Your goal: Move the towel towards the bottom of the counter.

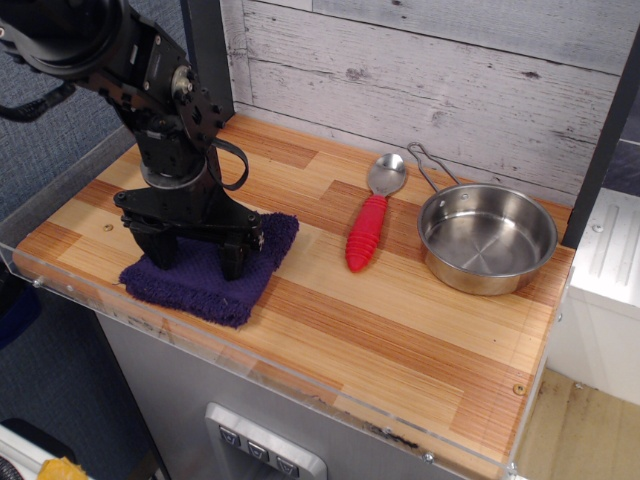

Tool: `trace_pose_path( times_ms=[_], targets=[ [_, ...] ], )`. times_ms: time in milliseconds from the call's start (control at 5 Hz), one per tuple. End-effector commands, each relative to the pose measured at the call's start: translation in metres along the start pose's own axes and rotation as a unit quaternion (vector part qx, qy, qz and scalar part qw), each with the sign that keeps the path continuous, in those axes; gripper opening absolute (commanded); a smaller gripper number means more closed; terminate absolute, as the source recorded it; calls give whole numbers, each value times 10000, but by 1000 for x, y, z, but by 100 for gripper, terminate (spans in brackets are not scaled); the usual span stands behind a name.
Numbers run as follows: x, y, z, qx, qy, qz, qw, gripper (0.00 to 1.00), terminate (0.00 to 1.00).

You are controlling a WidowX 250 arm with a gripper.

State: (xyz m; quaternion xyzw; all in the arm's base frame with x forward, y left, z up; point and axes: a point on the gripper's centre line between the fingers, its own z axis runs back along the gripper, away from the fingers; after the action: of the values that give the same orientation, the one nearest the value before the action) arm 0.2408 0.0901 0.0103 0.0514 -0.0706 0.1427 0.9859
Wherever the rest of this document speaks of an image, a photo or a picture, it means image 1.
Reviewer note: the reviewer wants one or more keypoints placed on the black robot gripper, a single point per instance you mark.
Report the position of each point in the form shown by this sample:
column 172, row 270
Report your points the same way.
column 198, row 209

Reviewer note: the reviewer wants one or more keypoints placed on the purple towel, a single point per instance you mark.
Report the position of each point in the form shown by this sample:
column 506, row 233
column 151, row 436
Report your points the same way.
column 195, row 283

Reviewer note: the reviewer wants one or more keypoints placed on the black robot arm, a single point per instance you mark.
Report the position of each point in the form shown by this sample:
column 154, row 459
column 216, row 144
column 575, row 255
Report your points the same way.
column 137, row 68

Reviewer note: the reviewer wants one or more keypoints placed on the silver toy fridge cabinet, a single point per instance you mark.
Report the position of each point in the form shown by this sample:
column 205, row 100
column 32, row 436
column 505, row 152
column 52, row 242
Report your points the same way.
column 365, row 414

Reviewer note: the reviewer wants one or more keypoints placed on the silver dispenser button panel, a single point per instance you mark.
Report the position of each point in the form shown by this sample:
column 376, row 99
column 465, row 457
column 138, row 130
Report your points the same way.
column 247, row 450

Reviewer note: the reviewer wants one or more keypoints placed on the stainless steel pot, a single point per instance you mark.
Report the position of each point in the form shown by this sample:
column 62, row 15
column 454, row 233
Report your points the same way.
column 481, row 239

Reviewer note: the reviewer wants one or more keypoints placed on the white side cabinet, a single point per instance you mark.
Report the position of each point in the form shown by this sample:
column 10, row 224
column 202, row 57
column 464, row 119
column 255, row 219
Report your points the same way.
column 596, row 338

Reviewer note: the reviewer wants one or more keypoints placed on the clear acrylic guard rail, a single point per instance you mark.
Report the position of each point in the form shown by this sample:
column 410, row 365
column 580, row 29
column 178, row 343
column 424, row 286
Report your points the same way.
column 69, row 239

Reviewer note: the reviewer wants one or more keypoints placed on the red handled metal spoon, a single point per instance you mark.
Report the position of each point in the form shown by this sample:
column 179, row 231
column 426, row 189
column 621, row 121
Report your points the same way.
column 386, row 176

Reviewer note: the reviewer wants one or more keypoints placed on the dark grey left post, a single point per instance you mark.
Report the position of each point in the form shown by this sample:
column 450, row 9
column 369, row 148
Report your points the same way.
column 206, row 44

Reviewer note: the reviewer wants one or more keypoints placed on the dark grey post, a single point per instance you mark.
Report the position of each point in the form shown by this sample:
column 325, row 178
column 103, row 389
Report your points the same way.
column 611, row 132
column 206, row 44

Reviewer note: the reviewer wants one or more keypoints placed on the dark grey right post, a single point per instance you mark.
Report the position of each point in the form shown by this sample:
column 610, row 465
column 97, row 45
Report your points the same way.
column 611, row 132

